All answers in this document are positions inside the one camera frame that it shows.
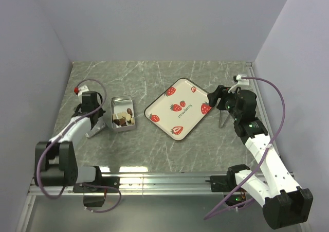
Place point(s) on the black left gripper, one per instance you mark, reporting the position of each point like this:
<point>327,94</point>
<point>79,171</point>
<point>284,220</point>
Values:
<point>101,111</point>

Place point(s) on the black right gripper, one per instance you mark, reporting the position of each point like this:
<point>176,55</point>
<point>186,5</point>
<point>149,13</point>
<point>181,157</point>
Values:
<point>222,92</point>

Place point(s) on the silver metal tongs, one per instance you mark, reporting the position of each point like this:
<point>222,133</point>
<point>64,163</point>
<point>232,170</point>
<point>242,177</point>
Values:
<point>224,116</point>

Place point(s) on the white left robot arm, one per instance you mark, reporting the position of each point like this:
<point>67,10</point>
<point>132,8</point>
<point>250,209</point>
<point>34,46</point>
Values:
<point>55,159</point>

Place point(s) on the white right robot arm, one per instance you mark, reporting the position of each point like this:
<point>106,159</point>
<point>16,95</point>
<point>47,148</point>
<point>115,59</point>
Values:
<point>284,202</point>

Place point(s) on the white disc chocolate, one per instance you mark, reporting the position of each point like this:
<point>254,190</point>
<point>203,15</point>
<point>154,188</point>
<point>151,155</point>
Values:
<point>120,113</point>

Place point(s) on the brown round chocolate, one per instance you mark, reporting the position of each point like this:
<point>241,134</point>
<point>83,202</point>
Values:
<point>123,123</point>

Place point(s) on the silver metal tin box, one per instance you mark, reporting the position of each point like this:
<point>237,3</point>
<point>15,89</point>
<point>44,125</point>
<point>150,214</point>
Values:
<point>121,104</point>

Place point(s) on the white strawberry square plate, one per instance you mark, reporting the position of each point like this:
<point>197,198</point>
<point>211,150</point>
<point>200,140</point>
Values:
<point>179,109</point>

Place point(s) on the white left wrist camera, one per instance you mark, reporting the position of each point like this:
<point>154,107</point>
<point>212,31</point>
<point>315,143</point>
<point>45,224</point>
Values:
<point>79,90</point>

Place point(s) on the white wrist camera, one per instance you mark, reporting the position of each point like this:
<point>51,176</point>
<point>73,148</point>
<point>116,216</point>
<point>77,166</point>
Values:
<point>79,90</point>
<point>240,81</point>

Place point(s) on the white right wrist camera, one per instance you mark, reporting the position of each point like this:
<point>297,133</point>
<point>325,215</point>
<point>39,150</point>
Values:
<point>240,81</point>

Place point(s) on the aluminium right side rail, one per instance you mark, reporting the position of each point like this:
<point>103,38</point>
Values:
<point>261,106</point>

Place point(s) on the aluminium rail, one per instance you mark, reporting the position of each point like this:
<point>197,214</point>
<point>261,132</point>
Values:
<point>177,184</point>
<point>261,106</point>

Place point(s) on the aluminium front rail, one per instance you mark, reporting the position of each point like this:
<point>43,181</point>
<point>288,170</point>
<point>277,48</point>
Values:
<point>177,184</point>

